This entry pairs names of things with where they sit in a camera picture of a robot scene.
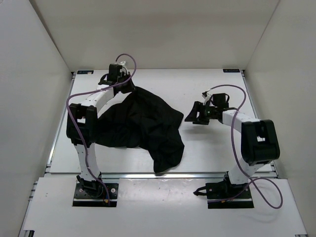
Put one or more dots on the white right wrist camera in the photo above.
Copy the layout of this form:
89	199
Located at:
207	97

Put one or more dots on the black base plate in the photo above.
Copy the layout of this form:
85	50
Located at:
84	197
224	195

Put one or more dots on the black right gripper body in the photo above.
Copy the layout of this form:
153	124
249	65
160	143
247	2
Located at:
210	111

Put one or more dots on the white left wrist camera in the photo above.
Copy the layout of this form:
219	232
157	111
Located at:
124	66

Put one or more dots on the aluminium table frame rail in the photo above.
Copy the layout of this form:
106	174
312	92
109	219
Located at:
209	149

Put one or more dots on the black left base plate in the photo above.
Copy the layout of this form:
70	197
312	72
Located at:
84	197

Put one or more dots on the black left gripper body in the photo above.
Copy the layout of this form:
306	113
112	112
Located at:
127	86

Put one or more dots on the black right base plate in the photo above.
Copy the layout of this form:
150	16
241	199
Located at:
224	195

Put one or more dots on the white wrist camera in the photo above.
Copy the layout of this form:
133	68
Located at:
124	66
207	97

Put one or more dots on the black pleated skirt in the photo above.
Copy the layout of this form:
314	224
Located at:
144	120

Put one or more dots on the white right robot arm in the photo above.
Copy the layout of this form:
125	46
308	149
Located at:
259	143

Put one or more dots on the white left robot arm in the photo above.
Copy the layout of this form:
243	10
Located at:
83	109

